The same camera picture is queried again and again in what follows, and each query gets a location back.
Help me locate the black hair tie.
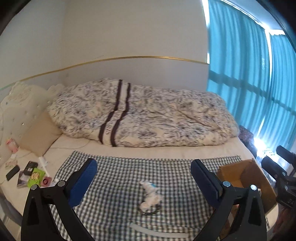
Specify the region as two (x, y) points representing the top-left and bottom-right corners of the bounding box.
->
(139, 203), (162, 217)

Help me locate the white seal plush toy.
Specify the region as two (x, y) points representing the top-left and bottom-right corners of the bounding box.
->
(139, 181), (163, 212)

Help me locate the person's right hand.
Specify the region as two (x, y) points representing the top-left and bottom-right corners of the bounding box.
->
(273, 207), (295, 234)

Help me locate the brown cardboard box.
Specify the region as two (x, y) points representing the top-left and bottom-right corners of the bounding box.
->
(216, 158), (278, 239)

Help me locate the dark floral bag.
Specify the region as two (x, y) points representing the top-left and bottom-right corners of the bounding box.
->
(238, 126), (257, 158)

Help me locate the green snack packet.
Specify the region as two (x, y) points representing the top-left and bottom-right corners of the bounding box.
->
(27, 168), (46, 188)

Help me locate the small black box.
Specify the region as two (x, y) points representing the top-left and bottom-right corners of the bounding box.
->
(23, 161), (38, 176)

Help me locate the white bed mattress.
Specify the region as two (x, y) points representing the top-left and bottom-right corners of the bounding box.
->
(1, 135), (278, 240)

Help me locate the black phone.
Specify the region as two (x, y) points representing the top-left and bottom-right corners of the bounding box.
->
(6, 165), (20, 181)

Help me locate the pink small bottle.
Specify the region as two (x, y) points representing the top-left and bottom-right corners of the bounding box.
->
(6, 138), (19, 154)

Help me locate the beige pillow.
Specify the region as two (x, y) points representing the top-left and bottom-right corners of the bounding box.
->
(20, 111), (62, 157)

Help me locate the teal window curtain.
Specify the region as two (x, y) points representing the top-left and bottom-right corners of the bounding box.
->
(205, 1), (295, 150)

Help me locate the green checkered cloth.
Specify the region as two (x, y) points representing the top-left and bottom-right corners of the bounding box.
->
(48, 150), (271, 241)

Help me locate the white plastic strip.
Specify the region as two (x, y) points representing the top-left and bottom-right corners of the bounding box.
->
(129, 223), (189, 238)

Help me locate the white tufted headboard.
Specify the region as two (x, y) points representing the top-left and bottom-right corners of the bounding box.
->
(1, 83), (64, 165)

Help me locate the floral patterned duvet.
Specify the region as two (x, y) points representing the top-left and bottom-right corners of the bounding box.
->
(47, 78), (239, 148)

